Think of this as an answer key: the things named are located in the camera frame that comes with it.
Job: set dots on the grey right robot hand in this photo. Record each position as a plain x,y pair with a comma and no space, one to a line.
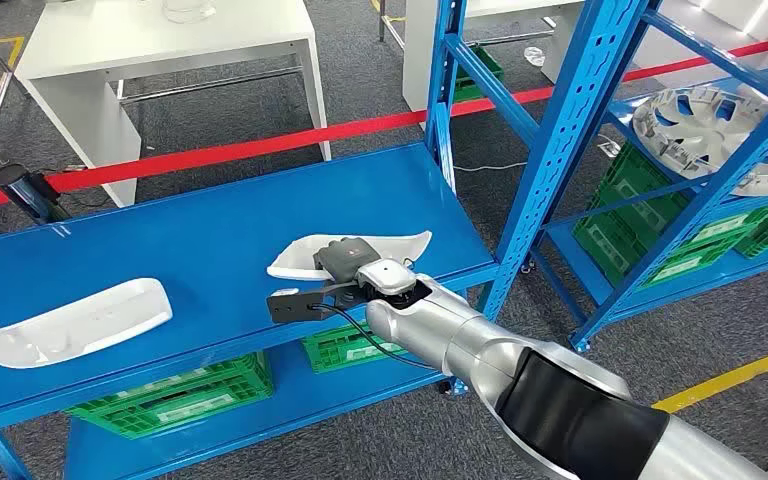
347,255

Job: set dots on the white curved plastic part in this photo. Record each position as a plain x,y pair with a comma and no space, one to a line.
294,262
72,324

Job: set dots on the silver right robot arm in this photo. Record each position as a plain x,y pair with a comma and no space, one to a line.
463,331

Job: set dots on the blue metal shelf rack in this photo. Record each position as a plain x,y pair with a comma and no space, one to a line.
225,218
563,132

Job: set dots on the red barrier belt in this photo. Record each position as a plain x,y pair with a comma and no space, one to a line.
225,152

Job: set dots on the clear plastic container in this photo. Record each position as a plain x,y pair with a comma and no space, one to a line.
188,12

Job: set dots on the white table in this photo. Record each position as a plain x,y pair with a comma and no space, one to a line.
159,33

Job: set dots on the grey wheel hubcap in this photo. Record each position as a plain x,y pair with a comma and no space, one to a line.
695,132

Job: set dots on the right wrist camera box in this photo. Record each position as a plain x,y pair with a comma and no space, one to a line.
291,306

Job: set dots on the black stanchion post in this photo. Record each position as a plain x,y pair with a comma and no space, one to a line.
26,189

